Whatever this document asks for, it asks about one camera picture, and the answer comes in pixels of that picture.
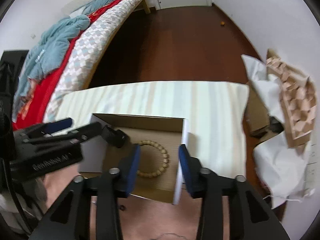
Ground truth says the checkered mattress sheet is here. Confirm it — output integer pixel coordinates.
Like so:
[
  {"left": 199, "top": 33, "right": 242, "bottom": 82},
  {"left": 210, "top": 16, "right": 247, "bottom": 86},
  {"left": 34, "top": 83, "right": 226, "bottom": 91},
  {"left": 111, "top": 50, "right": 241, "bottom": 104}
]
[{"left": 42, "top": 0, "right": 143, "bottom": 121}]

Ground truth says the white cardboard box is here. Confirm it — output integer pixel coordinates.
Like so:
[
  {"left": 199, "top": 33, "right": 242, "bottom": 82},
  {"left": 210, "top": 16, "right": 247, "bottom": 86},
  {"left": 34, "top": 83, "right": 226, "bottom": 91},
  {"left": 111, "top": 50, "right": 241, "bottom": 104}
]
[{"left": 78, "top": 113, "right": 189, "bottom": 205}]

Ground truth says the wooden bead bracelet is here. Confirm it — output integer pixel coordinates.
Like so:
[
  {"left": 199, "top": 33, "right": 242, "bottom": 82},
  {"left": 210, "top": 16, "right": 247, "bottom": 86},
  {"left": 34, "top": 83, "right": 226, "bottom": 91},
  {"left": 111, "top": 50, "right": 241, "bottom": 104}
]
[{"left": 135, "top": 139, "right": 170, "bottom": 179}]

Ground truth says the person's hand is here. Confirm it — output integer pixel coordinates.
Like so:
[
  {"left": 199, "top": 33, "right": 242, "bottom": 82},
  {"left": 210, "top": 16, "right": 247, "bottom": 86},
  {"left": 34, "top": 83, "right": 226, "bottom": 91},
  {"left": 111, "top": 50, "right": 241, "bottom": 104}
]
[{"left": 36, "top": 164, "right": 80, "bottom": 213}]

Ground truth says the brown cardboard box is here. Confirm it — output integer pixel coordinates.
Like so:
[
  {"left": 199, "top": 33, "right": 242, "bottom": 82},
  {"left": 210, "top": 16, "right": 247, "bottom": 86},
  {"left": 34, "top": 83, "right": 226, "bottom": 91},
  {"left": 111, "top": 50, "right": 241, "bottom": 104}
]
[{"left": 245, "top": 81, "right": 284, "bottom": 142}]

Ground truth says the teal blue blanket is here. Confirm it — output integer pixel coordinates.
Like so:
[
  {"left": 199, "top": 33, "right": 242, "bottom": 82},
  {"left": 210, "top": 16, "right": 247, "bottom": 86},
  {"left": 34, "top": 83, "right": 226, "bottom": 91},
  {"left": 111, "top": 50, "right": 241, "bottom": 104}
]
[{"left": 12, "top": 0, "right": 142, "bottom": 122}]

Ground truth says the pink suede table mat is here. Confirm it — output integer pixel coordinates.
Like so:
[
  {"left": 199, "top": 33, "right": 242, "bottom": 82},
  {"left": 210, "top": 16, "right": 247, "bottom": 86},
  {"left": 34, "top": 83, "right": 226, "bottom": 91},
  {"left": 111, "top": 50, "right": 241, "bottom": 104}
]
[{"left": 88, "top": 189, "right": 231, "bottom": 240}]

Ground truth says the beige geometric pattern bag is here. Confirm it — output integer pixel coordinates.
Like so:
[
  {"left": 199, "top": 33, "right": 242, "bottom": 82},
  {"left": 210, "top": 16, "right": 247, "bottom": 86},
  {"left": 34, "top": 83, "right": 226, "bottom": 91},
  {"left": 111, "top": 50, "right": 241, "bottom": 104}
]
[{"left": 266, "top": 49, "right": 317, "bottom": 148}]

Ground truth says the white fabric bag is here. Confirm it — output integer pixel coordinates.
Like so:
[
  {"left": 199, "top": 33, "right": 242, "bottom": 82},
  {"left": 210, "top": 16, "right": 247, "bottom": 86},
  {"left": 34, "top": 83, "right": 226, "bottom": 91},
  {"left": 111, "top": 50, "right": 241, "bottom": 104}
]
[{"left": 241, "top": 55, "right": 311, "bottom": 208}]

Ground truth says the black smart band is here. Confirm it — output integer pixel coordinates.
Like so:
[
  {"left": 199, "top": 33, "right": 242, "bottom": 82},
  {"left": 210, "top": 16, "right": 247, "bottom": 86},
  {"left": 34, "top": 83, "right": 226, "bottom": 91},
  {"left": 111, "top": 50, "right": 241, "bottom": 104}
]
[{"left": 101, "top": 126, "right": 128, "bottom": 148}]

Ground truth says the striped fabric table cover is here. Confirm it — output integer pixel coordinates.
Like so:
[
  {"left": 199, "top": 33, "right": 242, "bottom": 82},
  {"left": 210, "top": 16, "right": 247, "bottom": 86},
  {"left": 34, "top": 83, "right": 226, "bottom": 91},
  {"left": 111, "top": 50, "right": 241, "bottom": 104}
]
[{"left": 56, "top": 81, "right": 249, "bottom": 178}]

